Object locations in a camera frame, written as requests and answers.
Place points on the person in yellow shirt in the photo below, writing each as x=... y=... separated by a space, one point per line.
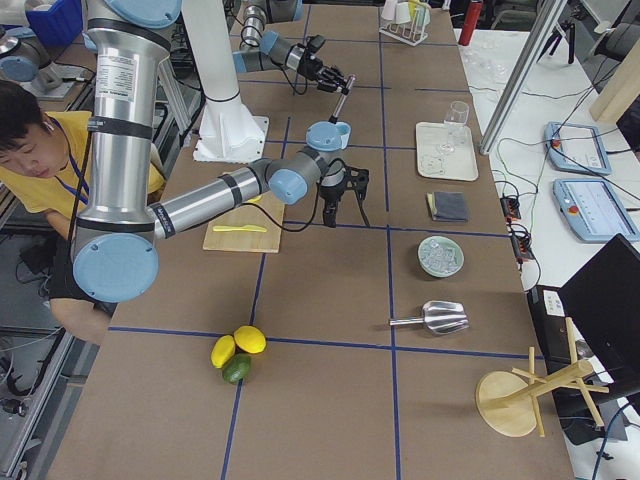
x=43 y=164

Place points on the yellow lemon right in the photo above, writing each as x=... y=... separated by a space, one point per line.
x=250 y=339

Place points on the steel muddler with black tip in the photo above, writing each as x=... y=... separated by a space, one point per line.
x=341 y=102

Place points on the teach pendant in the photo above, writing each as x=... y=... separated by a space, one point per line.
x=576 y=148
x=593 y=211

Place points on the green bowl of ice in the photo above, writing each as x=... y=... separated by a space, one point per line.
x=440 y=256

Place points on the upper teach pendant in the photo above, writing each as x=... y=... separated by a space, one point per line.
x=576 y=148

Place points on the aluminium frame post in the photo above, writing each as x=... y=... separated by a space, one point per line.
x=541 y=30

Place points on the wooden cup tree stand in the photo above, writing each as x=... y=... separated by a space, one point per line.
x=508 y=401

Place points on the white wire cup rack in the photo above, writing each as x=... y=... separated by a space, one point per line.
x=405 y=21

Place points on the yellow plastic knife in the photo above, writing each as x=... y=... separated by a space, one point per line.
x=235 y=228

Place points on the lower teach pendant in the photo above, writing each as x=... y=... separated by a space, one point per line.
x=593 y=211

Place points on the cream bear serving tray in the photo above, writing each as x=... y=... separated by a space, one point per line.
x=441 y=156

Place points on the clear wine glass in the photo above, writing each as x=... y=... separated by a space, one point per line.
x=455 y=119

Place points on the green lime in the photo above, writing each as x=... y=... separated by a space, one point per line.
x=237 y=368

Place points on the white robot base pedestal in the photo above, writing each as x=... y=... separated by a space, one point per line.
x=228 y=132

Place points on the wooden cutting board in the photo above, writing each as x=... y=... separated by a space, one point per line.
x=268 y=212

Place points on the yellow lemon left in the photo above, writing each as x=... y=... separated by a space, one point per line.
x=223 y=350

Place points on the steel ice scoop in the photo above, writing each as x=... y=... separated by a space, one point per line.
x=438 y=317

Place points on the black computer monitor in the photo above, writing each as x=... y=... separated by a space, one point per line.
x=602 y=299

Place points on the blue storage bin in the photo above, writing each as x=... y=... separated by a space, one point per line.
x=58 y=23

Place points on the grey folded cloth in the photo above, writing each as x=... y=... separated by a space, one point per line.
x=447 y=206

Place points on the yellow lemon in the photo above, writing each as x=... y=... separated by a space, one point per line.
x=223 y=350
x=250 y=339

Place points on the red bottle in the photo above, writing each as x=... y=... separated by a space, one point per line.
x=471 y=18

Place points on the light blue plastic cup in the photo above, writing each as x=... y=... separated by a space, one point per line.
x=343 y=132

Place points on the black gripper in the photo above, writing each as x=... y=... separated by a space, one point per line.
x=310 y=64
x=331 y=190

